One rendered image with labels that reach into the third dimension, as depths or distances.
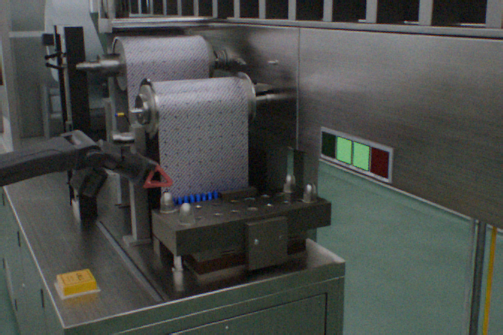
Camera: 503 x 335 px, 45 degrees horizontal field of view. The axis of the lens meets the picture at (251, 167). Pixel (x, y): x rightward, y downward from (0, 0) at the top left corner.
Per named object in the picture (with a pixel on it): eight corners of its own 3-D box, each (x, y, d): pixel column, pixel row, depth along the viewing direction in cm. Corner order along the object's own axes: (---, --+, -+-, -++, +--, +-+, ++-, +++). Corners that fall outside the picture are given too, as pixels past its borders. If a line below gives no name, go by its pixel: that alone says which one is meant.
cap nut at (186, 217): (176, 221, 134) (175, 202, 133) (191, 218, 136) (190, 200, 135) (182, 226, 131) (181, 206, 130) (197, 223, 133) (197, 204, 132)
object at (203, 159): (162, 205, 148) (158, 131, 143) (247, 191, 158) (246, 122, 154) (162, 206, 148) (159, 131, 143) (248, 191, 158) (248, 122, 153)
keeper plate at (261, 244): (245, 267, 139) (245, 222, 136) (283, 259, 144) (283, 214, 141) (250, 271, 137) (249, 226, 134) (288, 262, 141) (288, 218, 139)
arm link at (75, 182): (92, 150, 128) (69, 131, 132) (66, 197, 129) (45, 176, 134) (129, 160, 138) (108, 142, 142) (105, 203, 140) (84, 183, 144)
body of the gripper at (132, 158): (143, 188, 139) (114, 176, 135) (130, 178, 148) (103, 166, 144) (156, 163, 139) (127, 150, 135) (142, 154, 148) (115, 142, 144)
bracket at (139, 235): (121, 241, 158) (114, 125, 150) (145, 236, 161) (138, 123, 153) (126, 247, 154) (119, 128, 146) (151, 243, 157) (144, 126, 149)
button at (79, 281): (58, 284, 134) (56, 274, 133) (89, 277, 137) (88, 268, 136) (63, 297, 128) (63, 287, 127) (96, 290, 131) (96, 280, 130)
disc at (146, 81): (139, 133, 155) (136, 75, 151) (141, 133, 155) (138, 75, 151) (159, 144, 142) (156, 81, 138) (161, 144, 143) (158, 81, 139)
